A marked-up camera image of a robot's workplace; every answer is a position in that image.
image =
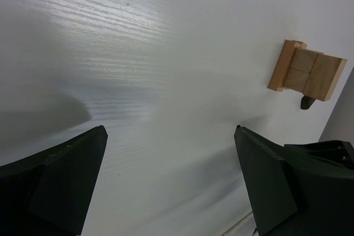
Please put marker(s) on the wide light wood block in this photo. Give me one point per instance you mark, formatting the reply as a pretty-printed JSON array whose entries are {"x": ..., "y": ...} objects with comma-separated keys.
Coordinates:
[{"x": 324, "y": 77}]

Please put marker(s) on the long wood block printed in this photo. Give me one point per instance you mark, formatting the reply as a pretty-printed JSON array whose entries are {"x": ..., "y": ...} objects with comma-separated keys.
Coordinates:
[{"x": 283, "y": 65}]

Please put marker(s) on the light wood cube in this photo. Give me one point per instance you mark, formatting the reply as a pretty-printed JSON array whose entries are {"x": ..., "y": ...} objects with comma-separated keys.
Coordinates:
[
  {"x": 303, "y": 60},
  {"x": 296, "y": 80}
]

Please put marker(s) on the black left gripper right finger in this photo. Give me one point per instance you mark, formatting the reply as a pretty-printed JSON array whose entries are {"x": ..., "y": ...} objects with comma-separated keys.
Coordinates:
[{"x": 297, "y": 189}]

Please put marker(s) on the long wood block plain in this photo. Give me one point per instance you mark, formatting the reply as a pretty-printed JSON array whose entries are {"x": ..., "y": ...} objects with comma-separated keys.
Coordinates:
[{"x": 302, "y": 44}]

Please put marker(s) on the dark brown half-round block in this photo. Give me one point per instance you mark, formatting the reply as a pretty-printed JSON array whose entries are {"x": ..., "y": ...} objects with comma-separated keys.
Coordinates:
[{"x": 306, "y": 102}]

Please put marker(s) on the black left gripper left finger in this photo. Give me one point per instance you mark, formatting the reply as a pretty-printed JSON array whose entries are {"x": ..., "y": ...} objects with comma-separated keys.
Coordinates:
[{"x": 49, "y": 193}]

